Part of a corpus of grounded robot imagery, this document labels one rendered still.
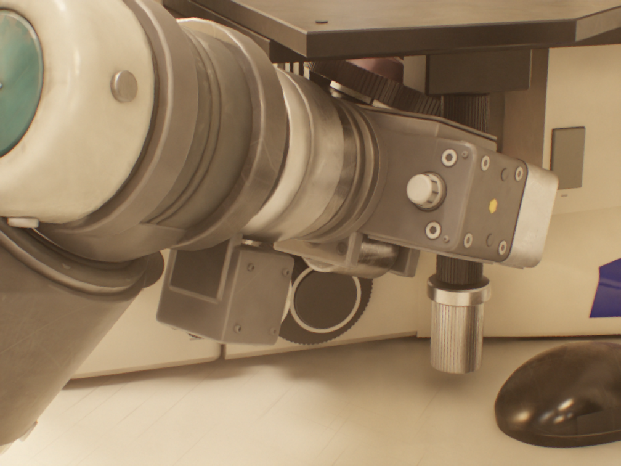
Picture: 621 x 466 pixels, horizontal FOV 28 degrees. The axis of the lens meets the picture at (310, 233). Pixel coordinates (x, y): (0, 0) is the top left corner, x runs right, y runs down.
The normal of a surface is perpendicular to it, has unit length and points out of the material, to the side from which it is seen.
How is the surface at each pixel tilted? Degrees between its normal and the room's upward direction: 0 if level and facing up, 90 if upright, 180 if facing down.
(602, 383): 46
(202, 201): 121
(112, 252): 127
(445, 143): 70
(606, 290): 81
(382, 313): 90
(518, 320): 90
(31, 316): 116
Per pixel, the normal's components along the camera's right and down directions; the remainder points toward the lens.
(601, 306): 0.09, 0.14
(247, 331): 0.78, 0.18
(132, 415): 0.00, -0.95
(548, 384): -0.45, -0.66
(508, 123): -0.95, 0.10
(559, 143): 0.32, 0.29
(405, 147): -0.58, -0.11
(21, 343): 0.40, 0.66
